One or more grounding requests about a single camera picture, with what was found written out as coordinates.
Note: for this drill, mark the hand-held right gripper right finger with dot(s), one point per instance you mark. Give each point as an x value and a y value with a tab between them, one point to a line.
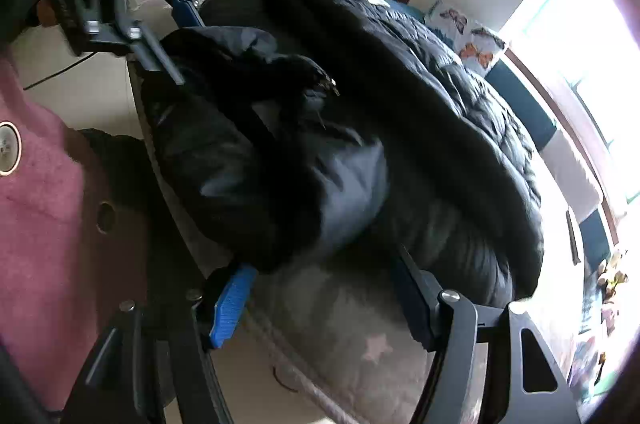
415	304

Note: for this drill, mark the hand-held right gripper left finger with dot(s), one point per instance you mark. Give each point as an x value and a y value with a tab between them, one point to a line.
230	309

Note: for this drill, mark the black puffer jacket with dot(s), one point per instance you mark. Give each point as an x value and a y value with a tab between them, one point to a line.
350	129

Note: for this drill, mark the person's left hand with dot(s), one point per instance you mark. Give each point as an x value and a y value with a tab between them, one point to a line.
47	13

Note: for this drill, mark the person's pink sweater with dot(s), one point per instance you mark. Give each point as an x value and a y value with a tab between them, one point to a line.
40	204

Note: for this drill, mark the brown plush toy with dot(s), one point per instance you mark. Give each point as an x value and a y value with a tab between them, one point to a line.
614	276

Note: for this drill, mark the teal and beige padded headboard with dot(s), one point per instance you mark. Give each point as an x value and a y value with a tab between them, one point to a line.
570	174

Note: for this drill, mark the butterfly print pillow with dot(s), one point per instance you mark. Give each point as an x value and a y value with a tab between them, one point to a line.
465	36

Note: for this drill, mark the green-framed window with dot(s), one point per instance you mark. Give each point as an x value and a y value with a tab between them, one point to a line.
590	54

